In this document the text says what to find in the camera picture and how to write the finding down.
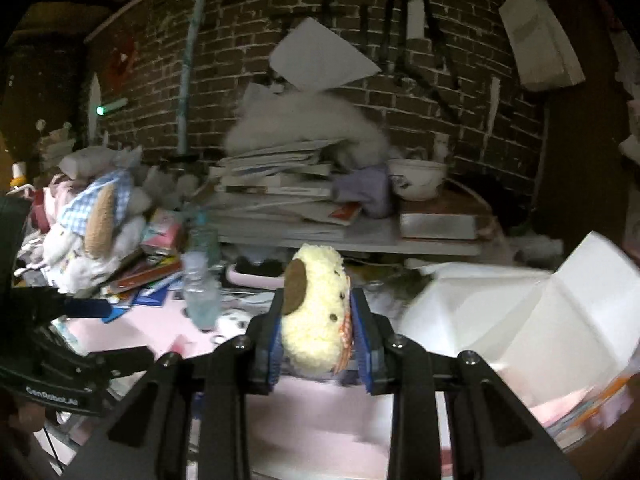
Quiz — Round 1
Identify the purple cloth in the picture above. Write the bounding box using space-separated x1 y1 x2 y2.
332 164 396 218

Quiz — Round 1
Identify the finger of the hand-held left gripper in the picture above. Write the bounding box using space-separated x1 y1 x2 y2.
12 287 115 322
75 345 156 380

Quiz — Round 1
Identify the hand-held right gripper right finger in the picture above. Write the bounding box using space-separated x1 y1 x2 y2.
349 290 583 480

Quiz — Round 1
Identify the clear plastic bottle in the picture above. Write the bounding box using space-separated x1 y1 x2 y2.
181 252 222 331

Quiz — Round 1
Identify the white paper sheet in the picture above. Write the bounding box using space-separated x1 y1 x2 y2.
269 16 382 92

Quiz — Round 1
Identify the small white plush toy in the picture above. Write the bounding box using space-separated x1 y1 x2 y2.
215 310 251 343

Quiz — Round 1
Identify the teal cap bottle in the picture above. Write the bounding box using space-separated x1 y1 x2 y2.
189 210 221 261

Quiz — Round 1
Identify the pile of stationery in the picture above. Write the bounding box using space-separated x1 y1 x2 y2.
100 252 186 308

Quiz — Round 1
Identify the brown cardboard box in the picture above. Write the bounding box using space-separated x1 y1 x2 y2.
398 200 496 241

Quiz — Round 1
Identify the stack of books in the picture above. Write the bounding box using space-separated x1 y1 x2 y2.
205 140 396 241

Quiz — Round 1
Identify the white panda bowl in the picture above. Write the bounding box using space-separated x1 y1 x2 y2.
387 158 447 202

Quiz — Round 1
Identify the white fluffy fur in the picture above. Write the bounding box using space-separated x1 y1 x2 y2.
223 87 391 166

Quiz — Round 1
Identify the plush toy with gingham cloth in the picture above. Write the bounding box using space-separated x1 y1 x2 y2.
42 167 151 293

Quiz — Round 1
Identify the teal wall pipe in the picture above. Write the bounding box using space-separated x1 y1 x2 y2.
177 0 216 156

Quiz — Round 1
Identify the red wall decoration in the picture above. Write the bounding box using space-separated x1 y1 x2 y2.
105 35 138 93

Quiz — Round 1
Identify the pink hair brush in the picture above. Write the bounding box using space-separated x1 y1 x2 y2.
225 257 288 291

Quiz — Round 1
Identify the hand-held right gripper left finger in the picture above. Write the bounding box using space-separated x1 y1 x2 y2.
82 302 286 480

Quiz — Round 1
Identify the pink tissue packet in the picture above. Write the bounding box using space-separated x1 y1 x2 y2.
140 207 186 258

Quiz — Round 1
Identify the yellow dog plush toy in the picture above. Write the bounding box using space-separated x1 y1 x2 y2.
279 242 357 376

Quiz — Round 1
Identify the white paper bag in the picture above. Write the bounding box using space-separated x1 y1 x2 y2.
498 0 586 92

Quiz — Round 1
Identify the pink printed desk mat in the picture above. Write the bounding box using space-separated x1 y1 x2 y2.
65 305 401 480

